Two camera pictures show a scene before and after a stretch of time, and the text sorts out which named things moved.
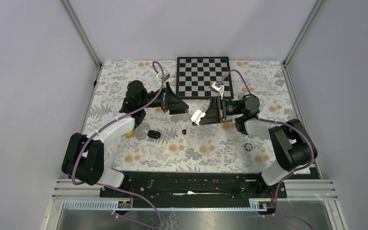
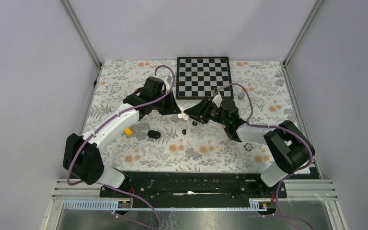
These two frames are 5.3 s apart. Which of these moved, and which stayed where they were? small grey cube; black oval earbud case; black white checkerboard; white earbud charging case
Moved: white earbud charging case
Stayed: small grey cube; black white checkerboard; black oval earbud case
